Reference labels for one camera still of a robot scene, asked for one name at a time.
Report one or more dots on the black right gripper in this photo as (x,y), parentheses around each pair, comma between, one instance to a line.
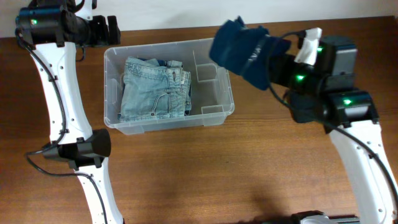
(278,74)

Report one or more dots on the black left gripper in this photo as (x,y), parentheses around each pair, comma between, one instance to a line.
(101,30)

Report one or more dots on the teal towel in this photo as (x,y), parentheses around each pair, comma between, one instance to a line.
(244,51)

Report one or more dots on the dark blue jeans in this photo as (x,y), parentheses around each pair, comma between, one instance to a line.
(188,110)

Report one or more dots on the light blue jeans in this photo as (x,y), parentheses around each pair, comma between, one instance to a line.
(152,90)

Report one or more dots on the clear plastic storage bin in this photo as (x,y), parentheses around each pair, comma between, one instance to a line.
(212,96)

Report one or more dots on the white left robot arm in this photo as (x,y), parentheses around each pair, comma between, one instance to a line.
(52,32)

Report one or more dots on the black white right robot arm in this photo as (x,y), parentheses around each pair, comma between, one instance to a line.
(320,88)

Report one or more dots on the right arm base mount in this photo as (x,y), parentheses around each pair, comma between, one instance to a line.
(318,217)

